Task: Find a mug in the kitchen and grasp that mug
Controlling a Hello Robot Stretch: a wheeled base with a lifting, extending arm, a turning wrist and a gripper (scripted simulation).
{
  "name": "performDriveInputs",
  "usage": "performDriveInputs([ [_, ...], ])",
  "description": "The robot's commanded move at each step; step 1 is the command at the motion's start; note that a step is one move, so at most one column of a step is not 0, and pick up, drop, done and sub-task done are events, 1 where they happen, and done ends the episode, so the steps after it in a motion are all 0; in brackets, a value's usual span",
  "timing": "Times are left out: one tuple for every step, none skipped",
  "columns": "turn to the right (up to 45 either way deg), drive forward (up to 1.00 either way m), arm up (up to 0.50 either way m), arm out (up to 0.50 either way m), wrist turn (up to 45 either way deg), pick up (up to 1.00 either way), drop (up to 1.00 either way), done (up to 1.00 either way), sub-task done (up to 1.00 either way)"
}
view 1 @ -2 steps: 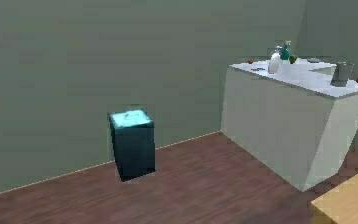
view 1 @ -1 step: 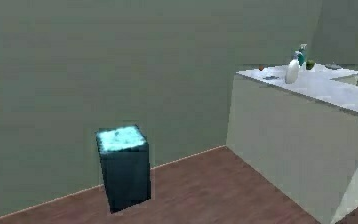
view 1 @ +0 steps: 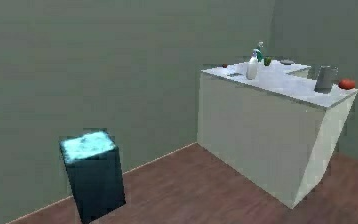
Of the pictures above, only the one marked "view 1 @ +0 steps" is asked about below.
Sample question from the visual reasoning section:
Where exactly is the white kitchen counter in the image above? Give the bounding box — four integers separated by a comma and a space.
196, 59, 358, 210

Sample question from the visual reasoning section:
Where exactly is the grey mug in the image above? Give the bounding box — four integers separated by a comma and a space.
314, 65, 339, 94

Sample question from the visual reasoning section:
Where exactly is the white spray bottle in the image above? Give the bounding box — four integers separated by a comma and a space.
246, 48, 264, 81

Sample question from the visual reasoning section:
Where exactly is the dark bin with cyan lid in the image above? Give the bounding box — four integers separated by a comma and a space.
58, 129, 127, 224

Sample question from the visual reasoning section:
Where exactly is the red tomato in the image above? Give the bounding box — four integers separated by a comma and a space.
338, 78, 357, 91

